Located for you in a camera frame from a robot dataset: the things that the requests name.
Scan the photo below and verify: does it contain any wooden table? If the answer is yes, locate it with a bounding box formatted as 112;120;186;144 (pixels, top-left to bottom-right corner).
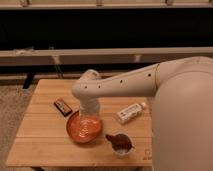
6;79;152;167

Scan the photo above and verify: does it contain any dark snack bar packet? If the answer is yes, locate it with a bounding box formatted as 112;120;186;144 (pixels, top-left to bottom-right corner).
54;98;72;117

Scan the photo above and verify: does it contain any white cup with brown contents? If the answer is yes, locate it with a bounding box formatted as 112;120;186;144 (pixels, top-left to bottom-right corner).
105;134;134;156

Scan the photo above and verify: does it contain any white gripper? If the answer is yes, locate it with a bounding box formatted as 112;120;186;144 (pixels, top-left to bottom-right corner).
79;98;100;121

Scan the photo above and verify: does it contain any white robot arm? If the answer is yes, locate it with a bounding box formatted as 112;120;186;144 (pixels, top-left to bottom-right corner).
72;56;213;171

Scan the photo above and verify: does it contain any orange ceramic bowl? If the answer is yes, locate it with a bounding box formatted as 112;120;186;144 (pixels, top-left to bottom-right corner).
66;112;103;144

